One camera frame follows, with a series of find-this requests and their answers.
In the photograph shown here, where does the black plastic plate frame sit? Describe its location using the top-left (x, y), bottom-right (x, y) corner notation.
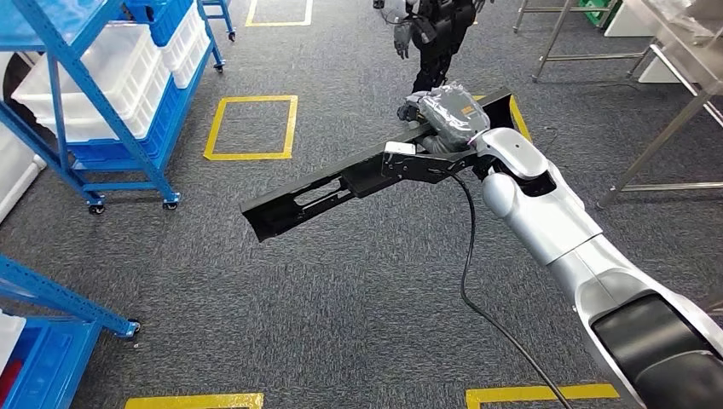
top-left (240, 87), bottom-right (513, 243)

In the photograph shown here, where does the blue metal shelf rack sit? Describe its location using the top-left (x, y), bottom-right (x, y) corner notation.
top-left (0, 252), bottom-right (142, 409)
top-left (200, 0), bottom-right (237, 43)
top-left (0, 0), bottom-right (227, 216)

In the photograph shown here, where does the yellow floor tape square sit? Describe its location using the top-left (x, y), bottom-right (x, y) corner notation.
top-left (466, 383), bottom-right (621, 409)
top-left (474, 93), bottom-right (532, 142)

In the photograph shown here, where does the black humanoid robot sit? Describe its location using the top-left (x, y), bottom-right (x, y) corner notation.
top-left (373, 0), bottom-right (495, 95)

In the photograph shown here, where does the white plastic crate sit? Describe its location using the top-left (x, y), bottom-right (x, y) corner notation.
top-left (36, 84), bottom-right (171, 143)
top-left (0, 310), bottom-right (27, 375)
top-left (159, 4), bottom-right (205, 72)
top-left (11, 22), bottom-right (171, 128)
top-left (171, 31), bottom-right (211, 89)

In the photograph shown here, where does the blue plastic crate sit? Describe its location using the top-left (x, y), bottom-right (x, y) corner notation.
top-left (123, 0), bottom-right (194, 48)
top-left (67, 78), bottom-right (183, 163)

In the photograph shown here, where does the green plastic crate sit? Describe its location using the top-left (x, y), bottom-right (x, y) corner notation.
top-left (576, 0), bottom-right (623, 29)

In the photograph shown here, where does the cluttered steel table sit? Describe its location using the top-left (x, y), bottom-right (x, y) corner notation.
top-left (595, 0), bottom-right (723, 211)

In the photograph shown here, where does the clear plastic bag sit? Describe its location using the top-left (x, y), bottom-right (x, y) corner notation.
top-left (657, 0), bottom-right (723, 35)

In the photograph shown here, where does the red flat item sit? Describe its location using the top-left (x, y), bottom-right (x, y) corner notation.
top-left (0, 360), bottom-right (25, 403)

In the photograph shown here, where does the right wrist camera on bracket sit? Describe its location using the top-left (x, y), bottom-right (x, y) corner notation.
top-left (381, 141), bottom-right (487, 185)

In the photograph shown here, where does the black camera cable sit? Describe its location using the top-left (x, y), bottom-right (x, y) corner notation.
top-left (448, 171), bottom-right (575, 409)

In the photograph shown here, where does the thin black wire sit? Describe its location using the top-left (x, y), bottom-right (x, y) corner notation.
top-left (541, 124), bottom-right (561, 154)

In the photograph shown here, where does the bare steel table frame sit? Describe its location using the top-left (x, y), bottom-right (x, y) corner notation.
top-left (511, 0), bottom-right (659, 84)

